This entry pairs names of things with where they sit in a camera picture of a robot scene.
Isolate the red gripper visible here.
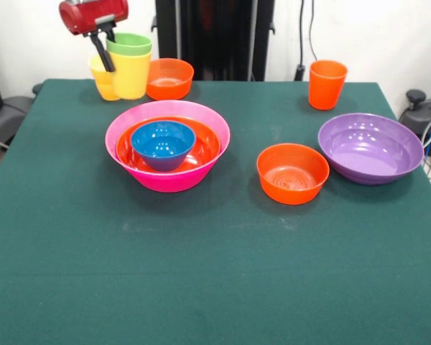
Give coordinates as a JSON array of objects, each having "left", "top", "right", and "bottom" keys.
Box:
[{"left": 58, "top": 0, "right": 130, "bottom": 73}]

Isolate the black stand base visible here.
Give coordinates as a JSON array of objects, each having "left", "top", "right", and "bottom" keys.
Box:
[
  {"left": 0, "top": 83, "right": 44, "bottom": 148},
  {"left": 397, "top": 89, "right": 431, "bottom": 159}
]

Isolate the dark green tablecloth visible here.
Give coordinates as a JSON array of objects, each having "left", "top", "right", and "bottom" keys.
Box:
[{"left": 0, "top": 78, "right": 431, "bottom": 345}]

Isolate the thin black cable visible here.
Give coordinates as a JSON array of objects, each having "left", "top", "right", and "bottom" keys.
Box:
[{"left": 308, "top": 0, "right": 320, "bottom": 62}]

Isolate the small orange plastic bowl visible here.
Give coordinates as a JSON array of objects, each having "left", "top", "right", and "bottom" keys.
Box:
[
  {"left": 256, "top": 142, "right": 330, "bottom": 206},
  {"left": 145, "top": 57, "right": 195, "bottom": 101}
]

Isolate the large pink plastic bowl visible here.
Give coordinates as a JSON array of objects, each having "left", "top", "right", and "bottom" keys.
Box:
[{"left": 104, "top": 99, "right": 231, "bottom": 193}]

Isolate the large orange plastic bowl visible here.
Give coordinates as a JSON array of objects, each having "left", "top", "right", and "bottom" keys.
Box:
[{"left": 115, "top": 116, "right": 222, "bottom": 173}]

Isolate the purple plastic bowl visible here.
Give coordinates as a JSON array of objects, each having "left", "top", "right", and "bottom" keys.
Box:
[{"left": 317, "top": 112, "right": 425, "bottom": 186}]

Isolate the thick black cable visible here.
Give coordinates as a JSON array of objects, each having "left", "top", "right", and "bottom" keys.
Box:
[{"left": 295, "top": 0, "right": 307, "bottom": 82}]

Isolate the light orange plastic cup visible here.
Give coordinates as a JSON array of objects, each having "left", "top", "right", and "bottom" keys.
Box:
[{"left": 95, "top": 78, "right": 121, "bottom": 102}]

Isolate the yellow plastic cup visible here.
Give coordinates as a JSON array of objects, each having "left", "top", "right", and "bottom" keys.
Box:
[
  {"left": 108, "top": 50, "right": 153, "bottom": 101},
  {"left": 88, "top": 55, "right": 115, "bottom": 86}
]

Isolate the blue plastic bowl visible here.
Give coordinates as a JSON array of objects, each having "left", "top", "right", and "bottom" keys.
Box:
[{"left": 130, "top": 120, "right": 197, "bottom": 173}]

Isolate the green plastic cup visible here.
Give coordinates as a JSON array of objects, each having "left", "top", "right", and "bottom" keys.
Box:
[{"left": 106, "top": 32, "right": 154, "bottom": 58}]

